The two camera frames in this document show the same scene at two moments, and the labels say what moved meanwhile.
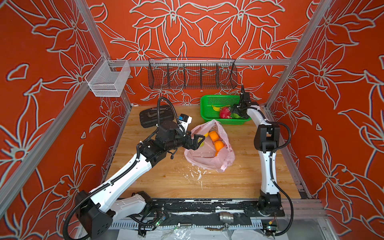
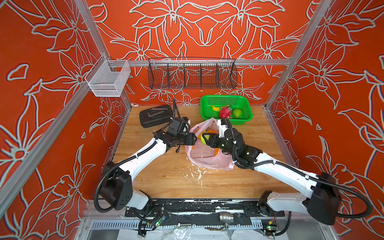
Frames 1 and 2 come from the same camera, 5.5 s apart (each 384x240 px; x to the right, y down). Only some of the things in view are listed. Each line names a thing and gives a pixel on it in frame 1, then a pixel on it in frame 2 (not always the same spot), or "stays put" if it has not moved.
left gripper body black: [179, 141] stays put
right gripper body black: [242, 113] → [222, 143]
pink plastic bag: [204, 157] stays put
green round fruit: [234, 115] stays put
